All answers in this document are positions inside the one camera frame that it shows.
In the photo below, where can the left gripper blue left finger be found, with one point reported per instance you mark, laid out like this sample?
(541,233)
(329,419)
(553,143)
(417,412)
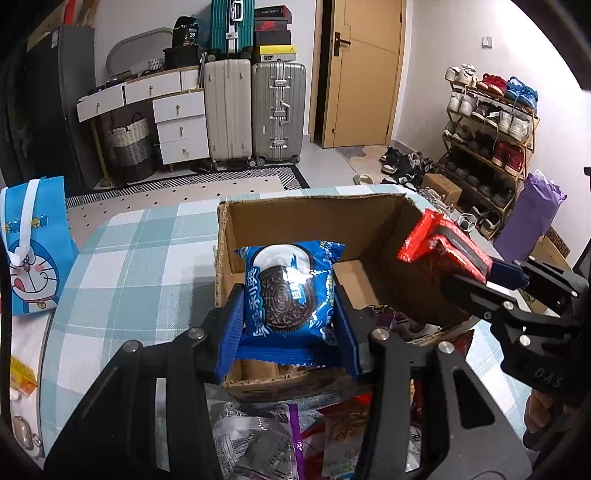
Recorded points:
(145,416)

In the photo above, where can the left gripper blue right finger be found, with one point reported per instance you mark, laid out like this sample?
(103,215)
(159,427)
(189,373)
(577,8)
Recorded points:
(465,435)

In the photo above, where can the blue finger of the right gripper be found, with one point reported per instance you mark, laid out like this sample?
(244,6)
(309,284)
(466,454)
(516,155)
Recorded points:
(475,298)
(512,272)

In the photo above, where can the small red snack packet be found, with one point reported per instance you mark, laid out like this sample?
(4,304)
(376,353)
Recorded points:
(438,245)

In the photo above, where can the purple silver snack bag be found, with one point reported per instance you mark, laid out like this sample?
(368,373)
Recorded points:
(262,444)

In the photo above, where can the blue Oreo cookie packet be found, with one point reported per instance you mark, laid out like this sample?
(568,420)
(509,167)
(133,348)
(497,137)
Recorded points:
(290,303)

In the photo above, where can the white red noodle snack bag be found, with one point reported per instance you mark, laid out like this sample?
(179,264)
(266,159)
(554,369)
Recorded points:
(332,437)

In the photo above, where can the person right hand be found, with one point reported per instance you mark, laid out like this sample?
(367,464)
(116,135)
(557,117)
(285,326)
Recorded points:
(541,412)

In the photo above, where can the purple plastic bag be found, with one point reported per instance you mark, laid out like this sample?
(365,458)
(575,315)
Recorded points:
(531,217)

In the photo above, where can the SF cardboard box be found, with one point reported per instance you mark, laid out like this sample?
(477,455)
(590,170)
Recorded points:
(373,228)

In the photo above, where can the small cardboard box on floor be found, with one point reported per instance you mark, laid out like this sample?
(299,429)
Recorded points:
(449,192)

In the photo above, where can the yellow snack box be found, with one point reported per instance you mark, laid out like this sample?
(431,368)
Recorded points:
(22,377)

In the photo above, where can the shoe rack with shoes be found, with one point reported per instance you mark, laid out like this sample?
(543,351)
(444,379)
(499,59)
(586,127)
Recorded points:
(489,139)

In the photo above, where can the plaid table cloth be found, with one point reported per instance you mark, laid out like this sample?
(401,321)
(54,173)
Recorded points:
(149,275)

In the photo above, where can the blue Doraemon tote bag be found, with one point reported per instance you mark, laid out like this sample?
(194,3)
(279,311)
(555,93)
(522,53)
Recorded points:
(38,243)

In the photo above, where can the wooden door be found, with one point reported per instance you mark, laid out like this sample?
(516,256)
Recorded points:
(360,70)

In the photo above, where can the woven laundry basket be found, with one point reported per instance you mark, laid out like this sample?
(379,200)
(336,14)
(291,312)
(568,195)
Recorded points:
(133,149)

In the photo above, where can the silver suitcase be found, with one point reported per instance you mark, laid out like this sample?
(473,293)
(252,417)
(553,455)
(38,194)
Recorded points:
(278,101)

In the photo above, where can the black refrigerator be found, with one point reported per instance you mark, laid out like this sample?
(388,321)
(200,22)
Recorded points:
(48,81)

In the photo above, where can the white drawer desk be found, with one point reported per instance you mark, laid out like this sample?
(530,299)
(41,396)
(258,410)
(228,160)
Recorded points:
(177,107)

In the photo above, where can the stacked shoe boxes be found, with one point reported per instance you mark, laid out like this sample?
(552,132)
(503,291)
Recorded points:
(272,36)

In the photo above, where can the beige suitcase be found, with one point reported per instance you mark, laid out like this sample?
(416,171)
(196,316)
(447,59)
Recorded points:
(228,109)

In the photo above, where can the teal suitcase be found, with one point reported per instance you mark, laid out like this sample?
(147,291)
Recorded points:
(232,27)

